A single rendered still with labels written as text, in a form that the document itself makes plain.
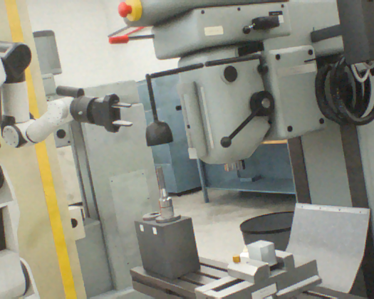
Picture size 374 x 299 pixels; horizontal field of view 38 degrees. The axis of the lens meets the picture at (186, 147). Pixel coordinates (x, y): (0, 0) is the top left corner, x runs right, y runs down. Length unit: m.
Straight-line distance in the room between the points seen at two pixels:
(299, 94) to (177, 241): 0.66
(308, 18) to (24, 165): 1.91
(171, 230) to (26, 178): 1.40
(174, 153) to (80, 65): 3.31
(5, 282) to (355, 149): 1.17
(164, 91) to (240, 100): 7.37
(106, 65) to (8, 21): 8.34
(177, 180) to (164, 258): 7.01
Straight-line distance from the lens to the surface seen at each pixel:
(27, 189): 3.10
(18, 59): 1.95
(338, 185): 1.82
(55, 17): 11.23
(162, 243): 1.87
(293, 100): 1.58
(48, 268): 3.18
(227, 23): 1.47
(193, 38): 1.42
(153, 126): 1.40
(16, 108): 2.00
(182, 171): 8.92
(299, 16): 1.66
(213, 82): 1.46
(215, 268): 1.94
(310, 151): 1.87
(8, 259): 1.85
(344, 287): 1.73
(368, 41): 1.45
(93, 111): 1.74
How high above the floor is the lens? 1.49
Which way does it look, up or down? 5 degrees down
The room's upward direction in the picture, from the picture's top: 10 degrees counter-clockwise
